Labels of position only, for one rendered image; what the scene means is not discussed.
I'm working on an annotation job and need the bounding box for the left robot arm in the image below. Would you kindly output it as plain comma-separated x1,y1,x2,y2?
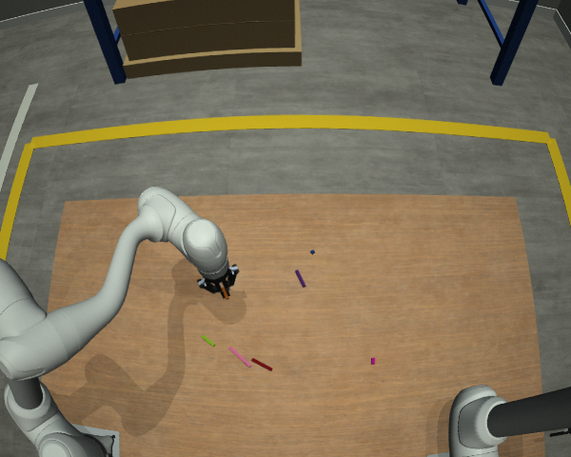
0,187,229,457

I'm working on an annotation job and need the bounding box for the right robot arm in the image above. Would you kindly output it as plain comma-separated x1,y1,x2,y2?
448,385,571,457

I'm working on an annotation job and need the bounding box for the pink rod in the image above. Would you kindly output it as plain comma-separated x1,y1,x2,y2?
229,347,251,368

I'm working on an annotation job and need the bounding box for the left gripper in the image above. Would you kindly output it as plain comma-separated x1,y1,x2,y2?
197,264,239,299

